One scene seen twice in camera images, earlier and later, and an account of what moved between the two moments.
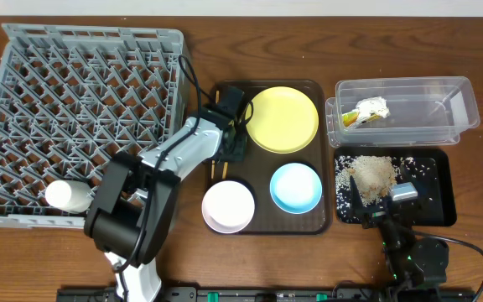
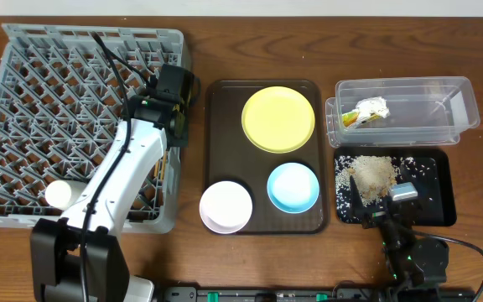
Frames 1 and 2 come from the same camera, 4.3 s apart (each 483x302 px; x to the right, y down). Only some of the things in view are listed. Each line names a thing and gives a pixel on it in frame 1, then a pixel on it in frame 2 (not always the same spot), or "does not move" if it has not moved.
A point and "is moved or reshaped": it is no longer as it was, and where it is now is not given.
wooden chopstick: [213, 162] is moved or reshaped
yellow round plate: [283, 120] does not move
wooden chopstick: [225, 169] is moved or reshaped
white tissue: [371, 106] does not move
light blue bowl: [295, 188] does not move
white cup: [74, 196] does not move
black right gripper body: [376, 213] does not move
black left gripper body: [233, 150] to [179, 127]
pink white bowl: [228, 206] does not move
